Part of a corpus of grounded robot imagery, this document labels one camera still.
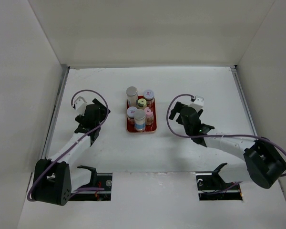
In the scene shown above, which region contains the pink lid spice jar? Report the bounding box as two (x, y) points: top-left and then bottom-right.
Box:
(144, 107), (154, 125)

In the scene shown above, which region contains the brown spice jar white lid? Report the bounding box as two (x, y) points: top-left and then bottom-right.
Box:
(143, 89), (154, 107)

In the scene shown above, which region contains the white bead bottle silver cap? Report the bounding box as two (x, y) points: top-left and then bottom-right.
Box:
(126, 86), (138, 107)

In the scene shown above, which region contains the yellow lid spice jar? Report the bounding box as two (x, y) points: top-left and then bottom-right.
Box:
(137, 98), (147, 110)

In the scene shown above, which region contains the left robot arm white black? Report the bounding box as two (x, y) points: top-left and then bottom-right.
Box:
(27, 97), (110, 206)

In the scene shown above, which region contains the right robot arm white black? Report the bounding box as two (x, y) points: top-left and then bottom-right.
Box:
(166, 102), (286, 189)

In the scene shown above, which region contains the red lacquer tray gold rim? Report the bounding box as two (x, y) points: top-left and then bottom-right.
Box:
(125, 96), (157, 134)

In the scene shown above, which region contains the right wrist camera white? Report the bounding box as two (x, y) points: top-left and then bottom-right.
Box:
(189, 96), (204, 112)

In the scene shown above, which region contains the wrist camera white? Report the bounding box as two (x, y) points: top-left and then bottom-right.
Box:
(74, 96), (87, 115)
(189, 96), (204, 112)

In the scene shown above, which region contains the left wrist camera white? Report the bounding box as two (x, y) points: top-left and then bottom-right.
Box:
(74, 96), (87, 115)

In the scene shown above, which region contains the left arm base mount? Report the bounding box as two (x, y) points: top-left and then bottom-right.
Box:
(69, 166), (113, 201)

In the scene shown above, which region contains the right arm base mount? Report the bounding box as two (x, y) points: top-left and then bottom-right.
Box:
(195, 163), (243, 201)

